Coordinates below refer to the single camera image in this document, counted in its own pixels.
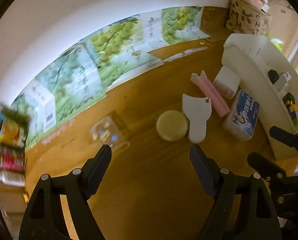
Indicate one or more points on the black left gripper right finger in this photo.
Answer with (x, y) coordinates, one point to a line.
(207, 171)

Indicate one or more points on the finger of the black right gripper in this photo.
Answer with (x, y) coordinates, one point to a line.
(267, 169)
(287, 138)

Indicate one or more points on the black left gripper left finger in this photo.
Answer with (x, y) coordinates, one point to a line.
(94, 169)

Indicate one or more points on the multicolour puzzle cube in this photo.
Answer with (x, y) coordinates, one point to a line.
(293, 112)

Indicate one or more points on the clear acrylic sticker box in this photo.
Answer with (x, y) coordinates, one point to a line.
(110, 132)

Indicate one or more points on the blue white plastic floss box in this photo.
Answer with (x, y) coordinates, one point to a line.
(242, 119)

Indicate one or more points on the round cream compact mirror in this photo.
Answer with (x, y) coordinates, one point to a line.
(172, 126)

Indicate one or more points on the white cat-shaped case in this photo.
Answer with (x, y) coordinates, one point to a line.
(198, 112)

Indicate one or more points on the pink hair roller clip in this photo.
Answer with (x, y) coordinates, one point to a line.
(208, 89)

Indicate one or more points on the white square charger box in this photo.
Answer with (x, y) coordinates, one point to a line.
(226, 82)

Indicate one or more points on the green gold perfume bottle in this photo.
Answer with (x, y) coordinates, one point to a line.
(288, 99)

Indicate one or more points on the black power adapter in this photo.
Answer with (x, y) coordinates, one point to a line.
(273, 76)

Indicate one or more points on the white plastic storage bin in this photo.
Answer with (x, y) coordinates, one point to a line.
(251, 57)

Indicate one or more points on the pink snack can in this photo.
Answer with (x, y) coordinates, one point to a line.
(11, 160)

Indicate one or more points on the orange juice carton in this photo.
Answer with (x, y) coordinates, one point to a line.
(13, 128)

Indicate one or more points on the green tissue pack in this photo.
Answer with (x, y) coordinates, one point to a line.
(277, 43)

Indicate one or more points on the green grape printed cardboard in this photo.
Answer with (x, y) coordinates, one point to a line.
(81, 75)

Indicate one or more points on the beige letter-print fabric bag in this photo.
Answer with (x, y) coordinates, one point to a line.
(247, 17)

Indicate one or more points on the brown cardboard with drawing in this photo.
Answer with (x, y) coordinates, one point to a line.
(213, 23)

